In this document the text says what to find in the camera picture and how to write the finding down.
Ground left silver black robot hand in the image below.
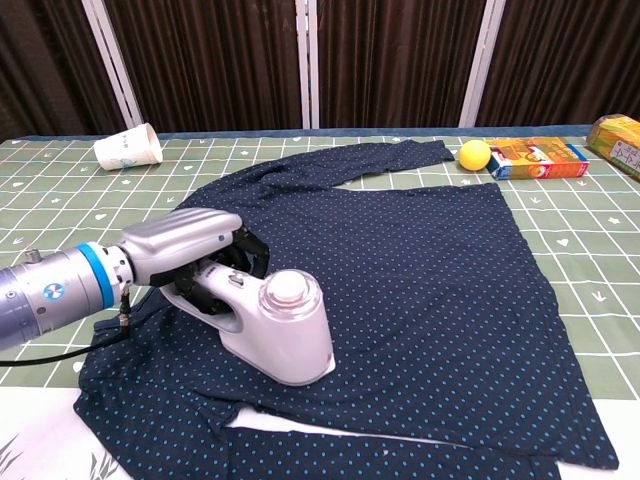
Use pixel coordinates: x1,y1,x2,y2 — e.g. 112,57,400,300
119,207,274,317

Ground yellow ball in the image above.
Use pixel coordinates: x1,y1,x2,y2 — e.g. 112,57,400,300
458,139,493,173

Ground green checked tablecloth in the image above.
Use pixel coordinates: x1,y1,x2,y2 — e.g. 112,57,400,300
0,134,640,480

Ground dark brown curtain panel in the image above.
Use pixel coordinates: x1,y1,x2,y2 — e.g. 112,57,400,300
317,0,487,130
0,0,126,144
474,0,640,129
102,0,306,134

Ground green yellow snack box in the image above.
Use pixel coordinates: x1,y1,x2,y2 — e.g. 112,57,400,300
585,113,640,182

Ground white paper cup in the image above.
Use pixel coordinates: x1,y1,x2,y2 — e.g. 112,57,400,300
93,122,164,171

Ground white screen frame post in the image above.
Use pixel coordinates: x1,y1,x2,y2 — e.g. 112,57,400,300
458,0,506,129
82,0,146,129
298,0,321,130

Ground navy blue dotted shirt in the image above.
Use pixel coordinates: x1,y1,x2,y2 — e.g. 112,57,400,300
73,138,621,480

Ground orange carton box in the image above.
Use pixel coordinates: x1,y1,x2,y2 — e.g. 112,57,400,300
485,137,590,181

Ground white steam iron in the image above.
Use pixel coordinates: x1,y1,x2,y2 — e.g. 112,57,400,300
160,262,337,387

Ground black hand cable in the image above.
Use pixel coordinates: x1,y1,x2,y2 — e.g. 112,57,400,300
0,289,134,369

